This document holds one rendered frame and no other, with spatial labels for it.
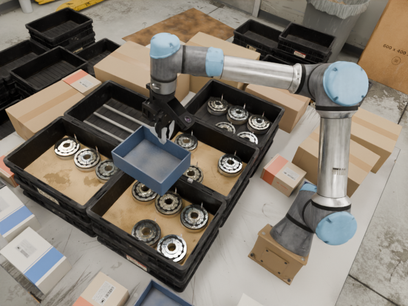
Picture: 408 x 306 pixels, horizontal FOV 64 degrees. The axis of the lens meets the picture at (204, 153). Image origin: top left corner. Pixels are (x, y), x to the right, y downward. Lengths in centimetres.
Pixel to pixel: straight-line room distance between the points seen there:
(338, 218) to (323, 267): 43
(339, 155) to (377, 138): 76
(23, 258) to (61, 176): 33
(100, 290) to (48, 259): 21
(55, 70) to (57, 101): 87
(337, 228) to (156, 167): 58
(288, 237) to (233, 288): 29
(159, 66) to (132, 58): 97
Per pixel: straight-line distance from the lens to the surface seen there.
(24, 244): 136
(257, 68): 104
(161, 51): 87
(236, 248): 137
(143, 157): 112
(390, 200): 278
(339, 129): 100
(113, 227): 115
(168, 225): 125
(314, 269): 143
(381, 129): 182
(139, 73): 175
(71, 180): 141
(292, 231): 120
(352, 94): 97
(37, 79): 252
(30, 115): 167
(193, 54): 89
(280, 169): 154
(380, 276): 241
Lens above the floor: 193
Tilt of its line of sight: 49 degrees down
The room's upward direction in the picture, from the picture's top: 7 degrees clockwise
